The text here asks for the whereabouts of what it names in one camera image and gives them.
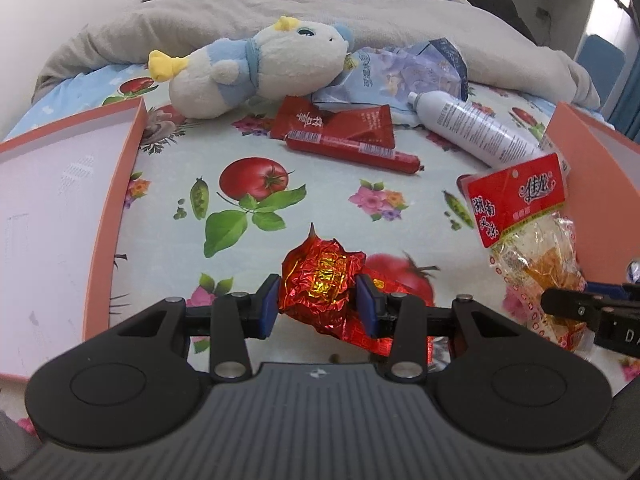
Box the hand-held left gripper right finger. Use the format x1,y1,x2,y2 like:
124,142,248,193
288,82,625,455
355,274,531,381

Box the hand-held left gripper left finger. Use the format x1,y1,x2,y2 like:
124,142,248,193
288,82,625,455
107,274,282,382

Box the red foil packet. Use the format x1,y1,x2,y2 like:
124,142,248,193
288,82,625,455
279,222,396,356

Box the orange box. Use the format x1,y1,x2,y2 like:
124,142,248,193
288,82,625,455
542,101,640,291

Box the red label clear snack packet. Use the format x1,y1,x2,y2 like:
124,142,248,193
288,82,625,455
460,152,588,358

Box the tomato print bed sheet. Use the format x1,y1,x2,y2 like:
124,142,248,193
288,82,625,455
0,67,640,411

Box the red sausage stick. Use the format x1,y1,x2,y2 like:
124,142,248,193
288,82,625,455
285,130,423,175

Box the blue curtain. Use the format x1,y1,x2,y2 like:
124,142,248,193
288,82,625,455
607,35,640,143

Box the dark red flat packet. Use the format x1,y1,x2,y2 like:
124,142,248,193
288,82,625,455
270,95,396,148

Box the white spray bottle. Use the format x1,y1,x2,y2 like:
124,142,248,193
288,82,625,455
407,91,571,171

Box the blue chair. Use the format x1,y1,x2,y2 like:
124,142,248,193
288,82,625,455
575,35,626,121

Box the light blue snack bag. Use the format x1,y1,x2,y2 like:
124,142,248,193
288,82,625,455
310,37,471,111

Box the white and blue plush toy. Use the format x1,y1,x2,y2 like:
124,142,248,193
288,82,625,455
148,16,355,120

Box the pink box lid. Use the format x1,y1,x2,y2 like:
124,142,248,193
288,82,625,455
0,96,148,380

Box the grey blanket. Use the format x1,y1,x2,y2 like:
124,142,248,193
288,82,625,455
32,0,601,111

